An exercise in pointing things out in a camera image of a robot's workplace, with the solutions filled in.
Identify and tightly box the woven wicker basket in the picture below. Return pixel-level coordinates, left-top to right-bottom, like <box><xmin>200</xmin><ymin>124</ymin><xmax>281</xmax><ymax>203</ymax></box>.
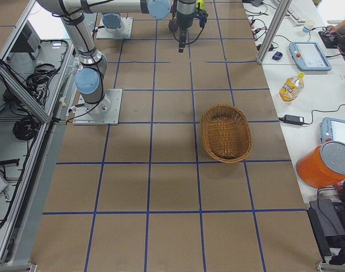
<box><xmin>200</xmin><ymin>104</ymin><xmax>252</xmax><ymax>163</ymax></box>

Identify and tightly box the orange juice bottle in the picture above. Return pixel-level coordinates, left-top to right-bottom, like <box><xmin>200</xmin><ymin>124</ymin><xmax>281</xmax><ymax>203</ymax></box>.
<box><xmin>279</xmin><ymin>72</ymin><xmax>305</xmax><ymax>102</ymax></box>

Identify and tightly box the blue teach pendant far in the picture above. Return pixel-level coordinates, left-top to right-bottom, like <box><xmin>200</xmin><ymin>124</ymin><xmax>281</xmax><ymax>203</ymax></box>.
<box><xmin>289</xmin><ymin>42</ymin><xmax>332</xmax><ymax>71</ymax></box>

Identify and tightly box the blue teach pendant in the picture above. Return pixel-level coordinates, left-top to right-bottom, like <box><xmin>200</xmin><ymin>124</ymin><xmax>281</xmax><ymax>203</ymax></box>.
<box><xmin>321</xmin><ymin>117</ymin><xmax>345</xmax><ymax>143</ymax></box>
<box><xmin>289</xmin><ymin>42</ymin><xmax>332</xmax><ymax>71</ymax></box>

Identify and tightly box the orange bucket with grey lid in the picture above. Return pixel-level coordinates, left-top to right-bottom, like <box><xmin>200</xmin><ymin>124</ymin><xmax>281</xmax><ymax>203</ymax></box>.
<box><xmin>296</xmin><ymin>141</ymin><xmax>345</xmax><ymax>189</ymax></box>

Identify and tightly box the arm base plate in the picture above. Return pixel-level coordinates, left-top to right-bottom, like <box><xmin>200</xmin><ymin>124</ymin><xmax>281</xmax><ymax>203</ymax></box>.
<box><xmin>95</xmin><ymin>18</ymin><xmax>133</xmax><ymax>40</ymax></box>
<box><xmin>72</xmin><ymin>88</ymin><xmax>123</xmax><ymax>125</ymax></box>

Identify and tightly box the paper cup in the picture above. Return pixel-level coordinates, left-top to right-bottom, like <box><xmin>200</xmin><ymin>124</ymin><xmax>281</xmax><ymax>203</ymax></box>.
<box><xmin>302</xmin><ymin>20</ymin><xmax>315</xmax><ymax>35</ymax></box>

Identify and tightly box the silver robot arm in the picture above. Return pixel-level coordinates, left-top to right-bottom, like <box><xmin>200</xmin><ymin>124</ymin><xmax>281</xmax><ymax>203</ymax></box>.
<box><xmin>38</xmin><ymin>1</ymin><xmax>208</xmax><ymax>114</ymax></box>
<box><xmin>102</xmin><ymin>13</ymin><xmax>121</xmax><ymax>31</ymax></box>

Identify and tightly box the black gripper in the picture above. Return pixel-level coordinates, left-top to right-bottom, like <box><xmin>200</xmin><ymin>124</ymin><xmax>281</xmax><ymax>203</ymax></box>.
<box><xmin>169</xmin><ymin>1</ymin><xmax>208</xmax><ymax>53</ymax></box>

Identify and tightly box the blue teach pendant near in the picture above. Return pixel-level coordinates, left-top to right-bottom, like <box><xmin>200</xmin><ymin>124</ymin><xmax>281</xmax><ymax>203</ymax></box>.
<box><xmin>321</xmin><ymin>117</ymin><xmax>345</xmax><ymax>143</ymax></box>

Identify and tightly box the aluminium frame post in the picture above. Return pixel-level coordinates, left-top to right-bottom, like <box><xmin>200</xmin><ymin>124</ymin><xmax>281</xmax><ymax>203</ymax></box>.
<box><xmin>256</xmin><ymin>0</ymin><xmax>291</xmax><ymax>65</ymax></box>

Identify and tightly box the small dark blue pouch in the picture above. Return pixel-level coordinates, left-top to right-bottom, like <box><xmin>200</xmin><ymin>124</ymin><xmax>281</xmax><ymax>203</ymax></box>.
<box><xmin>272</xmin><ymin>51</ymin><xmax>283</xmax><ymax>61</ymax></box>

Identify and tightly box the black power adapter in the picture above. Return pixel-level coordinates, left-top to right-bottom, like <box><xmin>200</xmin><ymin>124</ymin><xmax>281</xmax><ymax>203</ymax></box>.
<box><xmin>279</xmin><ymin>114</ymin><xmax>305</xmax><ymax>126</ymax></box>

